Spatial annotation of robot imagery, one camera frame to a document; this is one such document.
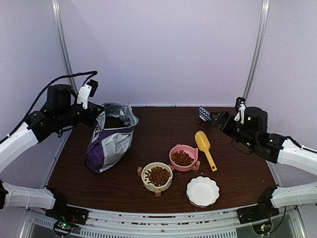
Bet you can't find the kibble in pink bowl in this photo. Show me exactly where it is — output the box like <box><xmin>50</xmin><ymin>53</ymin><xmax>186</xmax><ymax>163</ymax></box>
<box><xmin>171</xmin><ymin>150</ymin><xmax>194</xmax><ymax>166</ymax></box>

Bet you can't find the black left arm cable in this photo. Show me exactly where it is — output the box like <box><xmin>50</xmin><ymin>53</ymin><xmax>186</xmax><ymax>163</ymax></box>
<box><xmin>0</xmin><ymin>70</ymin><xmax>98</xmax><ymax>144</ymax></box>

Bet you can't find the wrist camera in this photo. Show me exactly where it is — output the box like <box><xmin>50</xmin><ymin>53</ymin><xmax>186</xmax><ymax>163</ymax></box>
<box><xmin>234</xmin><ymin>97</ymin><xmax>247</xmax><ymax>124</ymax></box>
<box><xmin>76</xmin><ymin>79</ymin><xmax>99</xmax><ymax>110</ymax></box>

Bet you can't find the aluminium corner post left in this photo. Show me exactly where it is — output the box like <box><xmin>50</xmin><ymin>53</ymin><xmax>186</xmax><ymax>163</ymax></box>
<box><xmin>51</xmin><ymin>0</ymin><xmax>77</xmax><ymax>92</ymax></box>

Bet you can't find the kibble in cream bowl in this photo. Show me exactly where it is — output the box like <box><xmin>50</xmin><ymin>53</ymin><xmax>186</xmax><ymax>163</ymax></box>
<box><xmin>145</xmin><ymin>167</ymin><xmax>171</xmax><ymax>187</ymax></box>

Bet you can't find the aluminium corner post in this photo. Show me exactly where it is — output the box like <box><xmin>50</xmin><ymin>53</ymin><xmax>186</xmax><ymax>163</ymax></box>
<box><xmin>243</xmin><ymin>0</ymin><xmax>270</xmax><ymax>101</ymax></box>
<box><xmin>51</xmin><ymin>0</ymin><xmax>77</xmax><ymax>92</ymax></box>

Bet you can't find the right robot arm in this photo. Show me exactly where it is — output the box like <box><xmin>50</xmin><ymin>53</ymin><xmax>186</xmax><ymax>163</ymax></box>
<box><xmin>211</xmin><ymin>105</ymin><xmax>317</xmax><ymax>219</ymax></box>

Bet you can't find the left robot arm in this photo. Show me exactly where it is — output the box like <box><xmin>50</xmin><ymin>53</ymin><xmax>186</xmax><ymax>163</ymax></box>
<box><xmin>0</xmin><ymin>80</ymin><xmax>104</xmax><ymax>220</ymax></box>

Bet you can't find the aluminium front rail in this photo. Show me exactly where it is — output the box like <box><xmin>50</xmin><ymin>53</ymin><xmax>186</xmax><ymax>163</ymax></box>
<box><xmin>24</xmin><ymin>195</ymin><xmax>300</xmax><ymax>238</ymax></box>

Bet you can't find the blue white patterned bowl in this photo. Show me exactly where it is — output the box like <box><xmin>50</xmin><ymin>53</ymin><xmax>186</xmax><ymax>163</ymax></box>
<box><xmin>199</xmin><ymin>106</ymin><xmax>212</xmax><ymax>121</ymax></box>

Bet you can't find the yellow plastic scoop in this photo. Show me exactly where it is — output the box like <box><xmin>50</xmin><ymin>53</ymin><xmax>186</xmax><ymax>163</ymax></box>
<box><xmin>195</xmin><ymin>131</ymin><xmax>217</xmax><ymax>172</ymax></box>

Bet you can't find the aluminium corner post right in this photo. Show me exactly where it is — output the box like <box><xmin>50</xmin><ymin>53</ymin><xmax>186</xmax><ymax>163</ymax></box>
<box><xmin>243</xmin><ymin>0</ymin><xmax>270</xmax><ymax>101</ymax></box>

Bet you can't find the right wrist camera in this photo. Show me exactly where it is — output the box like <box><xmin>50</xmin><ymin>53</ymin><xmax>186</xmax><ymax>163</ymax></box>
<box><xmin>234</xmin><ymin>97</ymin><xmax>247</xmax><ymax>124</ymax></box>

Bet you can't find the white scalloped dish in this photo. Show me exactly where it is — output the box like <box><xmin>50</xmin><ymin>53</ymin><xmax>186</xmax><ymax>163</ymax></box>
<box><xmin>186</xmin><ymin>176</ymin><xmax>220</xmax><ymax>208</ymax></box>

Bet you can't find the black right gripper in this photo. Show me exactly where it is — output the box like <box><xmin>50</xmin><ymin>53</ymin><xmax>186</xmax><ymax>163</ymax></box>
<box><xmin>209</xmin><ymin>111</ymin><xmax>256</xmax><ymax>151</ymax></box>

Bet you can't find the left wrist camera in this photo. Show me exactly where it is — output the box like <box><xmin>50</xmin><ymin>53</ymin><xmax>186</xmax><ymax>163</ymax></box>
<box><xmin>76</xmin><ymin>79</ymin><xmax>99</xmax><ymax>110</ymax></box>

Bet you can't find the purple pet food bag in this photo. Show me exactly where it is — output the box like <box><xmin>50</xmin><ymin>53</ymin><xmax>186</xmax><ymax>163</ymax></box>
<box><xmin>85</xmin><ymin>103</ymin><xmax>139</xmax><ymax>174</ymax></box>

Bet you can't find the cream pet bowl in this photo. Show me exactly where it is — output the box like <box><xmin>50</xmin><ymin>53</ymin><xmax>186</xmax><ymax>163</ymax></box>
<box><xmin>141</xmin><ymin>162</ymin><xmax>173</xmax><ymax>192</ymax></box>

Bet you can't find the wooden stand under cream bowl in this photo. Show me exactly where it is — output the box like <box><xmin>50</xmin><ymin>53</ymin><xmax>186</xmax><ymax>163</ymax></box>
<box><xmin>137</xmin><ymin>164</ymin><xmax>173</xmax><ymax>198</ymax></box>

